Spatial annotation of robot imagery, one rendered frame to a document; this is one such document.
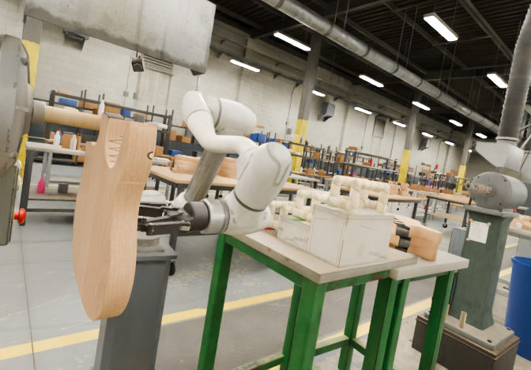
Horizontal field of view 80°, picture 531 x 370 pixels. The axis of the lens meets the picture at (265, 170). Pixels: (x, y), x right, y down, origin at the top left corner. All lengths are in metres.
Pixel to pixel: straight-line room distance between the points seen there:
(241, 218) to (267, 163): 0.17
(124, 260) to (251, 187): 0.33
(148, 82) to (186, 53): 11.81
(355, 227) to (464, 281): 1.80
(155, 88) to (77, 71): 2.45
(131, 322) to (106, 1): 1.39
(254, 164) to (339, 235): 0.41
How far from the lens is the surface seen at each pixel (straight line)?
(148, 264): 1.61
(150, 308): 1.71
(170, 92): 12.75
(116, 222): 0.61
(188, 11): 0.70
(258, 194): 0.78
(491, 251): 2.71
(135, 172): 0.56
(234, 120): 1.30
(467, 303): 2.82
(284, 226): 1.22
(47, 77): 11.86
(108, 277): 0.62
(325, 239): 1.08
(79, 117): 0.76
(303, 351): 1.09
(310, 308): 1.02
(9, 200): 0.98
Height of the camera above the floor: 1.24
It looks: 3 degrees down
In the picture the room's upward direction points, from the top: 9 degrees clockwise
